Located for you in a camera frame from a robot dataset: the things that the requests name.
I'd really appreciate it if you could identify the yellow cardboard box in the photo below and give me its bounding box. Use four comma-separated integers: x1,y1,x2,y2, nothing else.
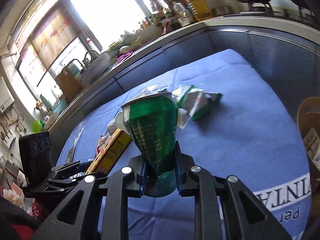
85,128,132,175

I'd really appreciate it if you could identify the green white snack wrapper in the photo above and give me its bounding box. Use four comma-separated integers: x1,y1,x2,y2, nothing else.
172,85,223,121

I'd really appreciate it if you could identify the white red small packet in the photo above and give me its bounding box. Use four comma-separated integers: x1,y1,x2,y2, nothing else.
96,132,110,155

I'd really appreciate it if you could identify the white instant noodle cup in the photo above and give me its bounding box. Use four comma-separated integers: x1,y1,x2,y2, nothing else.
107,112,126,135

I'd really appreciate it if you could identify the brown round trash bin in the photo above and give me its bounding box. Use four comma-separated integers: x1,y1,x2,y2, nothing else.
296,96,320,181

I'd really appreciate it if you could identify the grey kitchen cabinet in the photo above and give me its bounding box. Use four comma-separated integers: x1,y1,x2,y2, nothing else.
49,23,319,164

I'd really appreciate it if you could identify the blue printed tablecloth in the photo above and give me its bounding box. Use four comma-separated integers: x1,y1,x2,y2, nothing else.
57,49,311,239

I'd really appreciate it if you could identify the brown paper bag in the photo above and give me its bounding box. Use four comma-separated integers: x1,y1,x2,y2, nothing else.
55,67,84,103

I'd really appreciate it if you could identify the white patterned basin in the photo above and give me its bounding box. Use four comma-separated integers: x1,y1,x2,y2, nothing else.
80,51,111,87

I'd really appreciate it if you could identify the black gas stove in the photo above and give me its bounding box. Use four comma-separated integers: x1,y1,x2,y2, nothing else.
224,3,319,25

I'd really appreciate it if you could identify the white plastic jug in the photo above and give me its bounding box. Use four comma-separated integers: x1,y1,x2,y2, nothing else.
173,2,194,27

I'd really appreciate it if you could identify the yellow cooking oil bottle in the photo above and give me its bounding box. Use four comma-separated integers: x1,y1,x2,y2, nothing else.
185,0,213,22

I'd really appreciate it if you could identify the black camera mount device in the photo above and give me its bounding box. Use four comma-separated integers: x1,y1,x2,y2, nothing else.
18,131,92,211

